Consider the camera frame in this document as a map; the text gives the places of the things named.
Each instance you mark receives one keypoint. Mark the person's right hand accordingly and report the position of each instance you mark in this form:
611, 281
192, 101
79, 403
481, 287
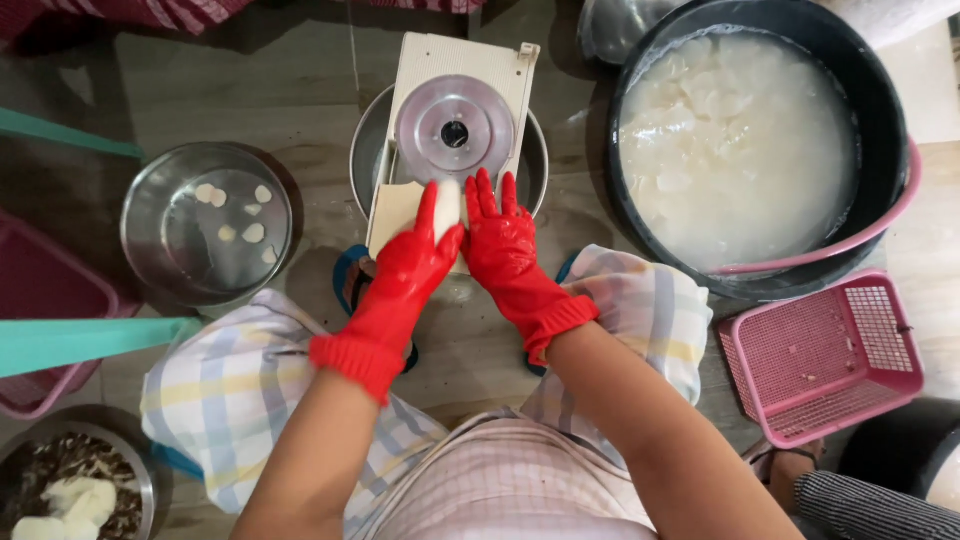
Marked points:
506, 251

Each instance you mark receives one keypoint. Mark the person's left hand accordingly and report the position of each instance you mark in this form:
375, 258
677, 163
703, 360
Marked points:
405, 270

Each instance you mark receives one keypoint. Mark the white peeled vegetable piece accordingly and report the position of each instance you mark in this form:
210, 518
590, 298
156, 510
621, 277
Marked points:
448, 208

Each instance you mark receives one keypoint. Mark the cream plastic slicer board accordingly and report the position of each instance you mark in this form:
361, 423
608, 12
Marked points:
457, 64

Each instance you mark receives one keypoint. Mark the steel bowl under slicer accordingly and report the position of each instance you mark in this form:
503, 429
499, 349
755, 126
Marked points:
536, 161

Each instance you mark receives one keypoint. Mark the round metal slicer disc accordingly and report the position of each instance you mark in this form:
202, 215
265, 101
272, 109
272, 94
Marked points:
454, 129

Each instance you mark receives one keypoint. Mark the group of white vegetable slices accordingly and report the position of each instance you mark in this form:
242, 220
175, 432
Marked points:
253, 233

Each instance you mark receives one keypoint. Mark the pastel checked trousers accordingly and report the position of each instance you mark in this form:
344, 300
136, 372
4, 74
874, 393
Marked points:
225, 390

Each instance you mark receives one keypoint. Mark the steel bowl with water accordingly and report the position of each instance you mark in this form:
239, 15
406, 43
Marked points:
187, 255

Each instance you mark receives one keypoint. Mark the pink checked garment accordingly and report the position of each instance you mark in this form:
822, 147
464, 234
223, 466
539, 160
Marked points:
510, 480

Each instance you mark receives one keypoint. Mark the steel vessel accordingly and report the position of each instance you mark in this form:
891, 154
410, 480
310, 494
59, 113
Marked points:
611, 30

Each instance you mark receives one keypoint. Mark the mass of soaking white slices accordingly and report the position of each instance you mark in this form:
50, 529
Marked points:
735, 150

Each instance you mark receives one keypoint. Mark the pink plastic mesh basket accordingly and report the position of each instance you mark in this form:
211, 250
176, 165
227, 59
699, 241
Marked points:
817, 360

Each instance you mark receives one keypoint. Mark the teal stool bar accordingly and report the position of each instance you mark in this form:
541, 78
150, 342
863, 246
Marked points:
67, 133
82, 343

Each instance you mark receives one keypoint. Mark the steel bowl with peels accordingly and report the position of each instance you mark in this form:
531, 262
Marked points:
139, 472

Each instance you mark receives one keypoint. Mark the maroon plastic basket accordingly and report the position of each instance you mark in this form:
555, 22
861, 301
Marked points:
37, 285

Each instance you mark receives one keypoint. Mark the pink plastic tub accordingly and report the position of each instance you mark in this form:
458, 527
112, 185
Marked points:
892, 214

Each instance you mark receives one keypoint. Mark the large black tub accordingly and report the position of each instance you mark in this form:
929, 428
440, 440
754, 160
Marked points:
877, 97

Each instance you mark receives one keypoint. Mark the heap of peeled white vegetables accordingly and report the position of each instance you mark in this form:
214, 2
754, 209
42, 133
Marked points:
75, 506

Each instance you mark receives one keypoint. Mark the black round container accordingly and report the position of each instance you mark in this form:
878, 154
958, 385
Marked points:
900, 442

